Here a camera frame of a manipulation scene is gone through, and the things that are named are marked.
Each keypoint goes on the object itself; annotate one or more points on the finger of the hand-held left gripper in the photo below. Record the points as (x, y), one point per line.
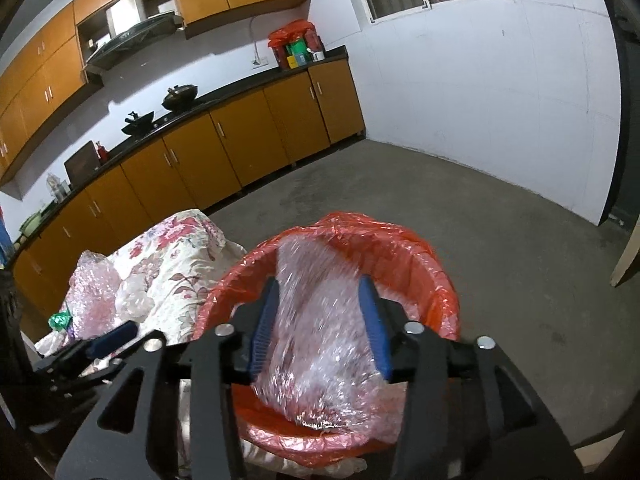
(112, 335)
(75, 377)

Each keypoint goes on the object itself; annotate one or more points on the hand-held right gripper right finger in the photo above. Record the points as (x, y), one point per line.
(372, 320)

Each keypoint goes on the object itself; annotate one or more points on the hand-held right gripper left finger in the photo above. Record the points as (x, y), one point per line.
(265, 320)

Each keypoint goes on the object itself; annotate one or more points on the green plastic bag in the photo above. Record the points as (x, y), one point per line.
(60, 321)

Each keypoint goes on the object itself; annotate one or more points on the pinkish bubble wrap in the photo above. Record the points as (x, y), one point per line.
(92, 290)

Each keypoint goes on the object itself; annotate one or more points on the clear plastic wrap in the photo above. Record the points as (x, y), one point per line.
(320, 310)

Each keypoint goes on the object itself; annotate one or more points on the red basket with bag liner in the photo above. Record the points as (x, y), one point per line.
(400, 250)

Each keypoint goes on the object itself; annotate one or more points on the floral table cloth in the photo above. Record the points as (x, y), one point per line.
(170, 260)

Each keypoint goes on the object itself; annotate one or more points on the green enamel pot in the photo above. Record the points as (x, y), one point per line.
(31, 222)

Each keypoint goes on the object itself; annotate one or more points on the glass jar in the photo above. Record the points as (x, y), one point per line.
(56, 187)

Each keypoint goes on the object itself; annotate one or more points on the brown cutting board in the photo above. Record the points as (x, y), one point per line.
(82, 162)

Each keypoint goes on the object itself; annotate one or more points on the orange lower kitchen cabinets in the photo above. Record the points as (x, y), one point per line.
(190, 160)

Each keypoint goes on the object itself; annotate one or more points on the red bottle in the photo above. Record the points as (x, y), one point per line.
(102, 154)

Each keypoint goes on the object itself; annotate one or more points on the black cooking pot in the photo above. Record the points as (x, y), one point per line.
(140, 124)

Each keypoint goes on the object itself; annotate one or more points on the black kitchen countertop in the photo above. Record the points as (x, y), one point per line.
(225, 95)

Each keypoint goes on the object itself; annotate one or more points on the black wok with lid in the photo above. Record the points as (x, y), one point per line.
(180, 97)

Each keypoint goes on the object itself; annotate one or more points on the yellow and green box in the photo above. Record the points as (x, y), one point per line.
(296, 56)

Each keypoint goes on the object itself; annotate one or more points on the white cup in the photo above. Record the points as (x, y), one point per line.
(318, 55)

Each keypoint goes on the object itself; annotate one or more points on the red box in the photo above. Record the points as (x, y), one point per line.
(315, 42)

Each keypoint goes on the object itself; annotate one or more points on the red plastic bag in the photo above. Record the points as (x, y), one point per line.
(290, 32)

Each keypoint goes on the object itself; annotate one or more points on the steel range hood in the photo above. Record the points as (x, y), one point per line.
(135, 35)

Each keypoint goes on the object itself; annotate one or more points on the dark door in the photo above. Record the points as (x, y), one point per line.
(625, 110)

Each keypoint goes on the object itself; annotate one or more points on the orange upper wall cabinets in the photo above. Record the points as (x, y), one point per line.
(45, 85)

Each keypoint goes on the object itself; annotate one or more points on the white wall socket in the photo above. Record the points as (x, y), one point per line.
(259, 62)

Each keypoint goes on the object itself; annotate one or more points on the wooden chair frame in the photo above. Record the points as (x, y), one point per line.
(627, 260)

